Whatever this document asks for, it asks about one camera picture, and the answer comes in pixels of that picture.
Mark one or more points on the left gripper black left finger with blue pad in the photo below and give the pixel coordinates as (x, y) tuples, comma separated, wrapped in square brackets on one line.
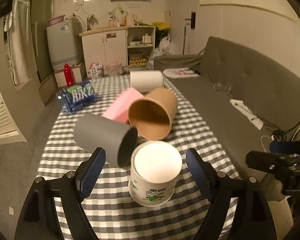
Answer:
[(38, 218)]

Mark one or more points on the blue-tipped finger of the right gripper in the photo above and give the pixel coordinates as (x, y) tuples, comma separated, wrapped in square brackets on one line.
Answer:
[(285, 147)]

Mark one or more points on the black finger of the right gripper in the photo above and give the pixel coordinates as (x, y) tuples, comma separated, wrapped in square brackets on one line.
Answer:
[(266, 162)]

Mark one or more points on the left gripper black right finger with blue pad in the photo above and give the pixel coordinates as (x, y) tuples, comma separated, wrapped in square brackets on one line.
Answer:
[(252, 219)]

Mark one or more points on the white paper cup green print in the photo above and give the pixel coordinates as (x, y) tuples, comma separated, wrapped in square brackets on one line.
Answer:
[(154, 170)]

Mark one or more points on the grey plastic cup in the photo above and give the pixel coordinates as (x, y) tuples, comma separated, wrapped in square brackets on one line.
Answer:
[(117, 139)]

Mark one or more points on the brown kraft paper cup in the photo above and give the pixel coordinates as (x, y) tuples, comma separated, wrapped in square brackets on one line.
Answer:
[(153, 114)]

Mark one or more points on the grey fabric sofa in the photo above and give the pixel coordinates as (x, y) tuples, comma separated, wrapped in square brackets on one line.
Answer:
[(232, 71)]

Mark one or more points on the grey white checkered tablecloth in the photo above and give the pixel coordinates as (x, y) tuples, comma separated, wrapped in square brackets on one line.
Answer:
[(111, 211)]

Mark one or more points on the magazine on sofa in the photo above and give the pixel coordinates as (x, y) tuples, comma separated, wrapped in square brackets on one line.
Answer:
[(180, 73)]

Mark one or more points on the pink box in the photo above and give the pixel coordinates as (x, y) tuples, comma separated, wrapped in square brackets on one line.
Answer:
[(118, 110)]

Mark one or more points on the red thermos bottle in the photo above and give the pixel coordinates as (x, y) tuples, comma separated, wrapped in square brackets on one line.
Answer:
[(68, 75)]

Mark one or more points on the white platform box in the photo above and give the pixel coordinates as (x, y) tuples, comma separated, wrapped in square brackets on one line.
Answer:
[(77, 74)]

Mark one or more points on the white plastic bags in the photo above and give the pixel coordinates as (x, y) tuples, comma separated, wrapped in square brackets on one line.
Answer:
[(166, 47)]

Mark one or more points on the milk carton box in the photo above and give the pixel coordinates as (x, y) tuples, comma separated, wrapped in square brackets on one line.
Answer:
[(96, 71)]

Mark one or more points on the small waste bin pink liner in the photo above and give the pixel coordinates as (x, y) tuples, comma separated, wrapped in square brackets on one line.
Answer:
[(114, 68)]

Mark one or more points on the white open shelf unit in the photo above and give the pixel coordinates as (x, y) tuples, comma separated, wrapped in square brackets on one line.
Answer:
[(140, 46)]

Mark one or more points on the light blue washing machine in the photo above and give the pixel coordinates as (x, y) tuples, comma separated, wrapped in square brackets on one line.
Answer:
[(64, 43)]

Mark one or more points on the white sink cabinet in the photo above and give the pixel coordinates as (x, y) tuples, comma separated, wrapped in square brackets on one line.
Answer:
[(105, 45)]

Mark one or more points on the white entrance door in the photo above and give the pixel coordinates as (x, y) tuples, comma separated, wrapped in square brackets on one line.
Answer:
[(179, 18)]

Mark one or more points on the chrome faucet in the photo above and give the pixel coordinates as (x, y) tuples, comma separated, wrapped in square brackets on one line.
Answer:
[(90, 19)]

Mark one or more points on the white hanging towel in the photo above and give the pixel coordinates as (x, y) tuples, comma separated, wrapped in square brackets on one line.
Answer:
[(20, 46)]

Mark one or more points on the pink basin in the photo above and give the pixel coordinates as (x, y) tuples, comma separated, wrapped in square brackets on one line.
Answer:
[(56, 20)]

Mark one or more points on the white electric kettle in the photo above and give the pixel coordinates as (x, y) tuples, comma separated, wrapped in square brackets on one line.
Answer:
[(131, 20)]

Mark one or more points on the black door handle lock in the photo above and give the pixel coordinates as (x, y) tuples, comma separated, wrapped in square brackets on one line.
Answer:
[(192, 20)]

